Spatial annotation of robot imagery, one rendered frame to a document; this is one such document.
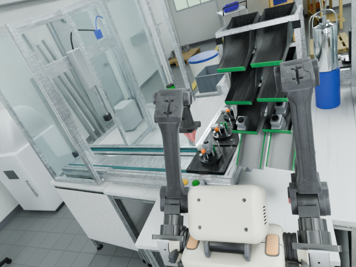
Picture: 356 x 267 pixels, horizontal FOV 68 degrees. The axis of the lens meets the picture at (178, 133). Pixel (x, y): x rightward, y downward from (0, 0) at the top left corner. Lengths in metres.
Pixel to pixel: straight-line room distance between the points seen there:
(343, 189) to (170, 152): 0.93
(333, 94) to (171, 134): 1.51
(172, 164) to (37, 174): 2.77
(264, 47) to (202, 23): 8.67
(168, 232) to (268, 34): 0.92
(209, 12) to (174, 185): 9.08
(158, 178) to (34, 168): 2.08
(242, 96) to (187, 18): 8.79
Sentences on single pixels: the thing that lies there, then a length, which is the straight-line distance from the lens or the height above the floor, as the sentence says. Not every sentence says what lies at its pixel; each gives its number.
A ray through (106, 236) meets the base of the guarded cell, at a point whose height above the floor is 0.27.
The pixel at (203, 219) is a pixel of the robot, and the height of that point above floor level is 1.33.
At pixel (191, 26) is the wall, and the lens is 10.00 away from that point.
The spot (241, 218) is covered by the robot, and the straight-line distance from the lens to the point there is 0.73.
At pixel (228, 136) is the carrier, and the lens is 1.73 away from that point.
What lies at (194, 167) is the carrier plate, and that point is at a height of 0.97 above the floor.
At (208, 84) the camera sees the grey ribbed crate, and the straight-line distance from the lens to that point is 3.51.
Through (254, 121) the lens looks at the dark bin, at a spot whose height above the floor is 1.22.
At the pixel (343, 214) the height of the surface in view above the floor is 0.86.
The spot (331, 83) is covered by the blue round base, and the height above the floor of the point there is 1.05.
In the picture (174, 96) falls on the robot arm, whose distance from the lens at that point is 0.79.
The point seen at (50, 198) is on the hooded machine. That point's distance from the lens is 3.61.
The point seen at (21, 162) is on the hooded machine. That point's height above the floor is 0.79.
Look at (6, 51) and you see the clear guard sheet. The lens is 1.89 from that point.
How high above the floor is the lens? 1.88
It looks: 27 degrees down
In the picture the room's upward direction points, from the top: 20 degrees counter-clockwise
